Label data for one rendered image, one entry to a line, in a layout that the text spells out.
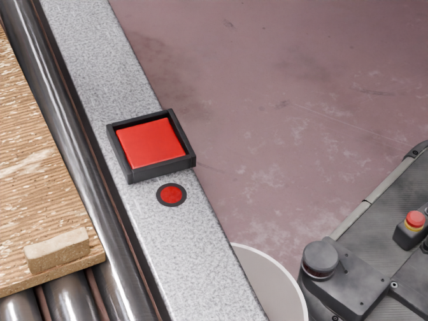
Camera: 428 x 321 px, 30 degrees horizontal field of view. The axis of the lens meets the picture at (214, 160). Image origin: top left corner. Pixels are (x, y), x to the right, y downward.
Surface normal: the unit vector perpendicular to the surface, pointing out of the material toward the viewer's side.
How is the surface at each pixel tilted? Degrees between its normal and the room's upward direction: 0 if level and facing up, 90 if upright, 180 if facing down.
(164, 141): 0
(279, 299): 87
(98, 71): 0
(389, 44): 0
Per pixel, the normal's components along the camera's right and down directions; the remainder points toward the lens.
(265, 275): -0.62, 0.53
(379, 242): 0.04, -0.66
